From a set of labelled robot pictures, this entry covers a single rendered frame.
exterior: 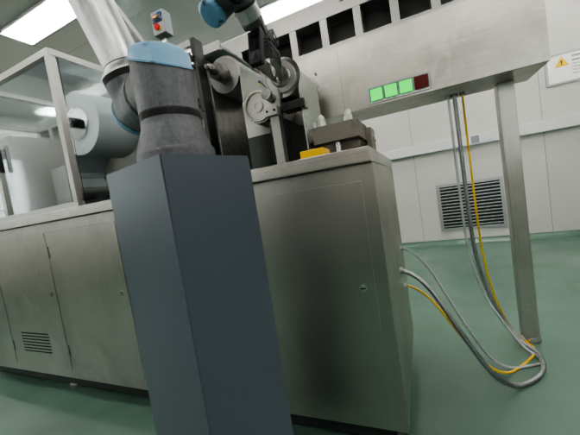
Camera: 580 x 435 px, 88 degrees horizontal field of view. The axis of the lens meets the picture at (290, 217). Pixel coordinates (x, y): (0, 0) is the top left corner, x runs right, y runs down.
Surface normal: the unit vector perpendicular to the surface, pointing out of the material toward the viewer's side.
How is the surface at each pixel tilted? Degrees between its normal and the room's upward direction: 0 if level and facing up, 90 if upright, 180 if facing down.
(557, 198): 90
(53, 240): 90
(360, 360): 90
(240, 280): 90
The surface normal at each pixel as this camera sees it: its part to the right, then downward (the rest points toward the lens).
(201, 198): 0.80, -0.08
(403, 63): -0.39, 0.12
